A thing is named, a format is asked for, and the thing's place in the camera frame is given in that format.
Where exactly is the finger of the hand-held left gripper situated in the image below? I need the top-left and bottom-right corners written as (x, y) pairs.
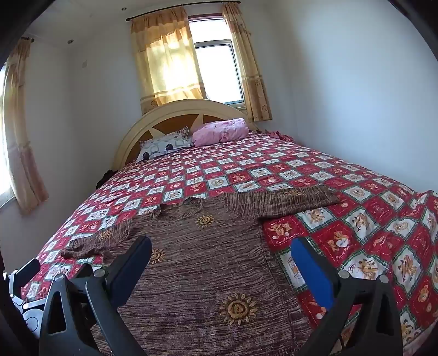
top-left (14, 258), bottom-right (42, 291)

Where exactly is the pink crumpled cloth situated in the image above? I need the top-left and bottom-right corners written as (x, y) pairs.
top-left (262, 129), bottom-right (295, 142)

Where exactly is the brown knit sweater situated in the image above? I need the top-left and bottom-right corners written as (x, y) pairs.
top-left (61, 185), bottom-right (341, 356)

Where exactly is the red printed patchwork blanket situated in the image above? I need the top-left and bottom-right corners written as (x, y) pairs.
top-left (21, 132), bottom-right (438, 356)

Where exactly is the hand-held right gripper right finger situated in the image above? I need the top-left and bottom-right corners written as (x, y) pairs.
top-left (291, 237), bottom-right (404, 356)

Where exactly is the sliding glass window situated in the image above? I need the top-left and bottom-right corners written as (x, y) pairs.
top-left (188, 14), bottom-right (247, 107)

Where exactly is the white patterned pillow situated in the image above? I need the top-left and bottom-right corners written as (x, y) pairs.
top-left (136, 127), bottom-right (194, 163)

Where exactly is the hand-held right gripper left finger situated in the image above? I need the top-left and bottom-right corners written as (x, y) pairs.
top-left (39, 236), bottom-right (153, 356)

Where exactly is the cream wooden headboard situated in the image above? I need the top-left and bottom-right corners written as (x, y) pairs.
top-left (113, 99), bottom-right (261, 172)

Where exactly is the side window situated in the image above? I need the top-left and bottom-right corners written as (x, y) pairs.
top-left (0, 65), bottom-right (16, 209)

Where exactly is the narrow yellow curtain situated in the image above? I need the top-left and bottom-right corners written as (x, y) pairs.
top-left (222, 3), bottom-right (273, 122)

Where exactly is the pale orange side curtain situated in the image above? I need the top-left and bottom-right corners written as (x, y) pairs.
top-left (3, 38), bottom-right (50, 216)

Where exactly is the pink pillow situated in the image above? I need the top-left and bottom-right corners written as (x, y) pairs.
top-left (192, 118), bottom-right (249, 147)

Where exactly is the wide yellow curtain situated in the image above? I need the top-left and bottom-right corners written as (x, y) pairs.
top-left (130, 7), bottom-right (208, 115)

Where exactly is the dark cloth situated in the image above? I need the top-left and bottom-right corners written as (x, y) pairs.
top-left (96, 168), bottom-right (119, 189)

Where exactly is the black curtain rod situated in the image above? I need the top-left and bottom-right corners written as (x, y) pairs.
top-left (126, 0), bottom-right (240, 22)

